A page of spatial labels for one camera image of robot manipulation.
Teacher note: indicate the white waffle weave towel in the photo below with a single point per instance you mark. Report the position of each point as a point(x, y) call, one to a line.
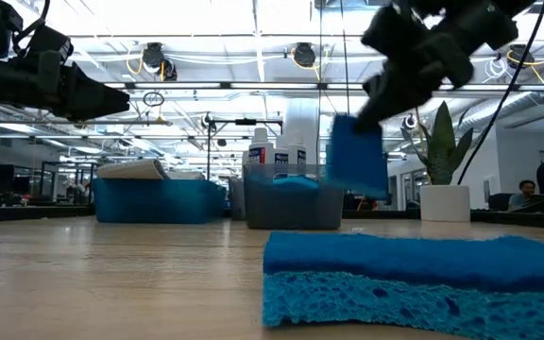
point(130, 170)

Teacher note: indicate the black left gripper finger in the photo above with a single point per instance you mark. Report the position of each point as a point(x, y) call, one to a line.
point(92, 99)

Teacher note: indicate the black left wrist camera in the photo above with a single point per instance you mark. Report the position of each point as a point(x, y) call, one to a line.
point(50, 42)

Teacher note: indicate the grey translucent plastic bin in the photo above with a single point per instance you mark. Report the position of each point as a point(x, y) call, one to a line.
point(236, 198)
point(295, 212)

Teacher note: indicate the black overhead stand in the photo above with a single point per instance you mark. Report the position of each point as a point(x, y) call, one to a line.
point(246, 121)

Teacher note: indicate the silver ventilation duct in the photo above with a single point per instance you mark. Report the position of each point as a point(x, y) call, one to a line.
point(527, 101)

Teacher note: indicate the black aluminium table frame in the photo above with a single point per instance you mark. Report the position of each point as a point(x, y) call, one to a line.
point(26, 212)

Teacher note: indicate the green snake plant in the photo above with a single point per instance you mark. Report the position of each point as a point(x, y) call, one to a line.
point(442, 151)

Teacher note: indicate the white plant pot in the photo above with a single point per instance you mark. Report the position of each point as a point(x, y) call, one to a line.
point(444, 203)

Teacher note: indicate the teal plastic bin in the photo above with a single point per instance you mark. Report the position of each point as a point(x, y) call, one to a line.
point(158, 200)

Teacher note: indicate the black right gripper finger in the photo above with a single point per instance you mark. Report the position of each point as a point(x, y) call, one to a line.
point(395, 99)

